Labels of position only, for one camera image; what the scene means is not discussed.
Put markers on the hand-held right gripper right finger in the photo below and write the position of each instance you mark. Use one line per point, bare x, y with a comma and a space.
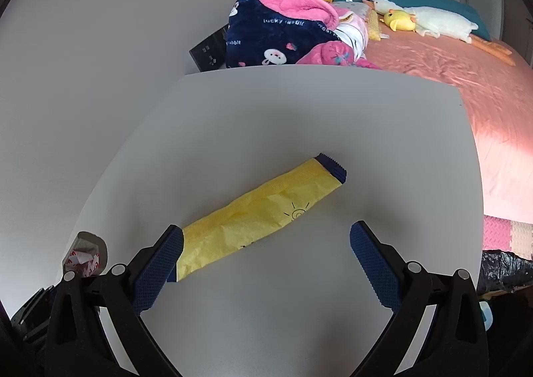
374, 264

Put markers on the black socket panel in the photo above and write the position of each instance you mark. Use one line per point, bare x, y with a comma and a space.
208, 50

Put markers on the bed with pink sheet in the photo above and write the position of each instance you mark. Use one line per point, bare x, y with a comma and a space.
479, 81

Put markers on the teal pillow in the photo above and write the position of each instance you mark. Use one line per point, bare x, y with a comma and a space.
429, 0

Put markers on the grey foam corner guard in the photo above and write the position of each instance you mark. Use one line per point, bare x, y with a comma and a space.
87, 241

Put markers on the navy printed blanket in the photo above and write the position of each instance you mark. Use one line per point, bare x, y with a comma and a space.
266, 39

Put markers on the pink fleece towel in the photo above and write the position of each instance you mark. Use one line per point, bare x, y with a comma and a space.
295, 0

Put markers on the yellow duck plush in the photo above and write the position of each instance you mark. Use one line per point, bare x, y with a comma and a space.
399, 21

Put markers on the cardboard bin with black bag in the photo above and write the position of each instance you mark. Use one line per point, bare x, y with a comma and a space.
508, 271

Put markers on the pink and white garment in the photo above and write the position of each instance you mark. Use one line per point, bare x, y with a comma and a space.
333, 52

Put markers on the dark object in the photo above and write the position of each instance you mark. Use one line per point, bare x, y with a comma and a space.
35, 310

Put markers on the pastel foam floor mat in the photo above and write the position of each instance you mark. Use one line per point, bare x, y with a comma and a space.
506, 233

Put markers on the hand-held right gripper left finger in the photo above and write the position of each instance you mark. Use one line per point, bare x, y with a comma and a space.
158, 268

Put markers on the white goose plush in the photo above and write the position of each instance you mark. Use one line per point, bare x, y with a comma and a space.
441, 23

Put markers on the yellow knitted plush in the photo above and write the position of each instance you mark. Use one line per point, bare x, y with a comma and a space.
373, 25

